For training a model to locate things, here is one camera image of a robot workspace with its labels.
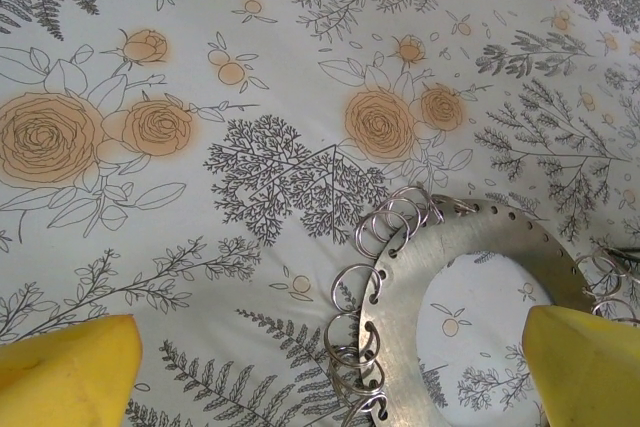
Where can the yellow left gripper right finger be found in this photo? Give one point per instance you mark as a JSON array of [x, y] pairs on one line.
[[590, 372]]

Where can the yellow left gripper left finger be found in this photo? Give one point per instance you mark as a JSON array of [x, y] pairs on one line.
[[65, 377]]

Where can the floral patterned table cover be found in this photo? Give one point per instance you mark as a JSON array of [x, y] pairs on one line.
[[250, 72]]

